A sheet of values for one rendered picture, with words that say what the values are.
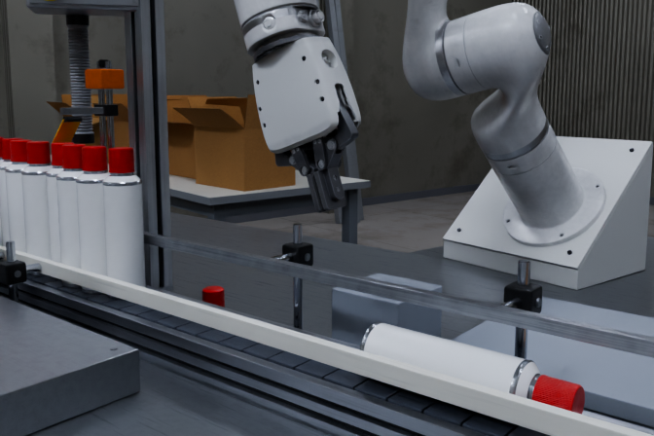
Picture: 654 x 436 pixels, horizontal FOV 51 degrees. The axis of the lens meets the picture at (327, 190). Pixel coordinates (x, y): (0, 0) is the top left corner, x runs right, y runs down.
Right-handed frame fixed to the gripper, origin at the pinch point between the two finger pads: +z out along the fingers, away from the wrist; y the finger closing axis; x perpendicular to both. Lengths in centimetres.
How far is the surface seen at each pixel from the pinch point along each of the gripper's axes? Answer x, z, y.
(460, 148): -677, -64, 333
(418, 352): 2.2, 17.1, -7.2
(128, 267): 0.2, 1.1, 36.5
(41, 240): 1, -7, 56
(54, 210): 1, -10, 50
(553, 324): -2.7, 17.3, -18.3
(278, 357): 3.2, 15.5, 9.8
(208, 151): -137, -45, 165
